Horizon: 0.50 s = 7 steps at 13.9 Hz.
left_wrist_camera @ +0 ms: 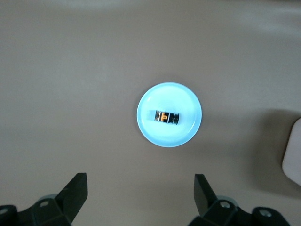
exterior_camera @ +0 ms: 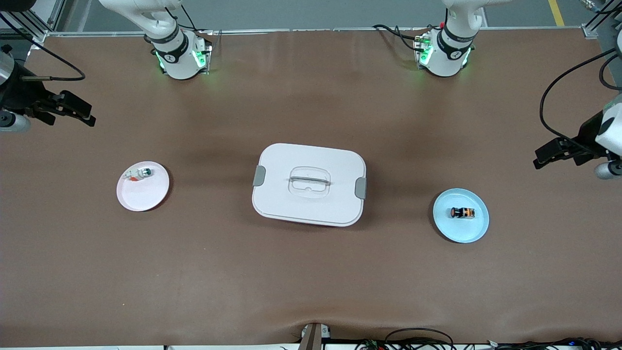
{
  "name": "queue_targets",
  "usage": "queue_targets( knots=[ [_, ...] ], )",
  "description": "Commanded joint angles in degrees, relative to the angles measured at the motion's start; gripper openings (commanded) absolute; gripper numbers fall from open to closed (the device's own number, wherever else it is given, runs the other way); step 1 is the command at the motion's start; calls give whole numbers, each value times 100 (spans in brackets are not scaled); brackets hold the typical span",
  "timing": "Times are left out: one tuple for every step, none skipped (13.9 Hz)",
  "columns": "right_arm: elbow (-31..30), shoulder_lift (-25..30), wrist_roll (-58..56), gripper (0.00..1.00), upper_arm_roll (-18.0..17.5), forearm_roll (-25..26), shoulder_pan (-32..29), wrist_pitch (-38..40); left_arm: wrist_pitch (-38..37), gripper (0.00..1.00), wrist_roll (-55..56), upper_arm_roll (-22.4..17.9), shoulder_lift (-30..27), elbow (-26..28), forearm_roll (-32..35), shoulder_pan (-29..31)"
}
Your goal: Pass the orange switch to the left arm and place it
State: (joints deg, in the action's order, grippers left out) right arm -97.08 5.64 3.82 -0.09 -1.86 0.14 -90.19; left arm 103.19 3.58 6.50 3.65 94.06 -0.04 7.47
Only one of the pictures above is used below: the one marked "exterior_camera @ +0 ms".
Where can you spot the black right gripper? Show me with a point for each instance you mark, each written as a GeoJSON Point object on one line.
{"type": "Point", "coordinates": [20, 96]}

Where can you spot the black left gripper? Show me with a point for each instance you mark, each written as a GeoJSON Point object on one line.
{"type": "Point", "coordinates": [586, 134]}

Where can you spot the black switch with orange button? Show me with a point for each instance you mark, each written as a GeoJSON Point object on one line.
{"type": "Point", "coordinates": [464, 213]}

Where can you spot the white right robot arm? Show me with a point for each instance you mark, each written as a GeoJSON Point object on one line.
{"type": "Point", "coordinates": [180, 53]}

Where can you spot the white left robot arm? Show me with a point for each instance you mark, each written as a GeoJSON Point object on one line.
{"type": "Point", "coordinates": [449, 48]}

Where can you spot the white lidded storage box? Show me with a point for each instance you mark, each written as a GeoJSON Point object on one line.
{"type": "Point", "coordinates": [309, 184]}

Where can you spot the pink round plate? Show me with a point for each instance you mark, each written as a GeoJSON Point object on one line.
{"type": "Point", "coordinates": [141, 197]}

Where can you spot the light blue round plate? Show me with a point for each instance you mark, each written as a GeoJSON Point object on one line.
{"type": "Point", "coordinates": [460, 231]}

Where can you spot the white switch with green button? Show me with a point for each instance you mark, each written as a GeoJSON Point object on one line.
{"type": "Point", "coordinates": [144, 172]}

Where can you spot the aluminium table edge rail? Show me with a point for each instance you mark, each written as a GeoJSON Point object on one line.
{"type": "Point", "coordinates": [316, 30]}

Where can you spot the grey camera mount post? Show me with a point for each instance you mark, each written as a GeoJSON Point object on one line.
{"type": "Point", "coordinates": [311, 338]}

